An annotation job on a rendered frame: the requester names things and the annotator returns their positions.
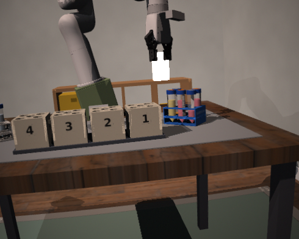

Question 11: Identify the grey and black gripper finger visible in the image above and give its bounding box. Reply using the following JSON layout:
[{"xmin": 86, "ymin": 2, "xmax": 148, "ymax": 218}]
[
  {"xmin": 145, "ymin": 30, "xmax": 158, "ymax": 62},
  {"xmin": 162, "ymin": 36, "xmax": 173, "ymax": 61}
]

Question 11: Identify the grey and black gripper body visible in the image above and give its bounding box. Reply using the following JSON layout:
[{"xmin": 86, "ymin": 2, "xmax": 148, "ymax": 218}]
[{"xmin": 146, "ymin": 12, "xmax": 171, "ymax": 44}]

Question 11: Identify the blue tube rack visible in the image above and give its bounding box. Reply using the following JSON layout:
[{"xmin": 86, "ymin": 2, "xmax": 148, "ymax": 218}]
[{"xmin": 164, "ymin": 104, "xmax": 206, "ymax": 126}]

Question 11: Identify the beige bucket adapter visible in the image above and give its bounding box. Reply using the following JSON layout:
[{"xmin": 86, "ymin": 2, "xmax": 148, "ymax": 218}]
[
  {"xmin": 124, "ymin": 102, "xmax": 162, "ymax": 138},
  {"xmin": 89, "ymin": 105, "xmax": 126, "ymax": 142},
  {"xmin": 51, "ymin": 109, "xmax": 88, "ymax": 146},
  {"xmin": 11, "ymin": 112, "xmax": 53, "ymax": 151}
]

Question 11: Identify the beige tube rack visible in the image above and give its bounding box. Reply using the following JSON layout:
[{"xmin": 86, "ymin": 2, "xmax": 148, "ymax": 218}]
[{"xmin": 0, "ymin": 119, "xmax": 13, "ymax": 142}]

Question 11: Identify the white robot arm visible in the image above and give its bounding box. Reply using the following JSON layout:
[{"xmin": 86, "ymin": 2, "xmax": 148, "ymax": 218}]
[{"xmin": 58, "ymin": 0, "xmax": 185, "ymax": 88}]

